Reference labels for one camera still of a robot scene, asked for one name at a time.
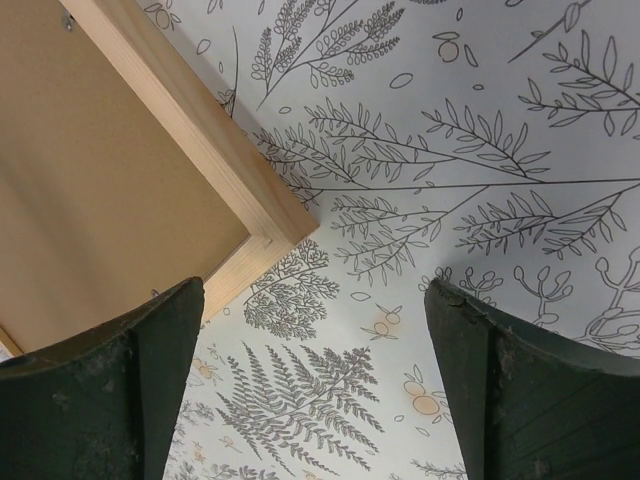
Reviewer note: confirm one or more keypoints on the light wooden picture frame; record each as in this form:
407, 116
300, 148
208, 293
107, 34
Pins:
274, 219

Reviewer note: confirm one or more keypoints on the floral patterned table mat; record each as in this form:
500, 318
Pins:
491, 144

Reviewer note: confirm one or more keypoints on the small metal clip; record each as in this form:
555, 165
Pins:
68, 23

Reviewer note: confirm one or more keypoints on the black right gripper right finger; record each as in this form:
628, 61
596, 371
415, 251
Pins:
527, 403

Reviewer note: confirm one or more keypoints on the brown cardboard backing board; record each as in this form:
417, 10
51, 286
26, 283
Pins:
100, 208

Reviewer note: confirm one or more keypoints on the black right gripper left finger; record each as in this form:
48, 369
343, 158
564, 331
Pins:
102, 404

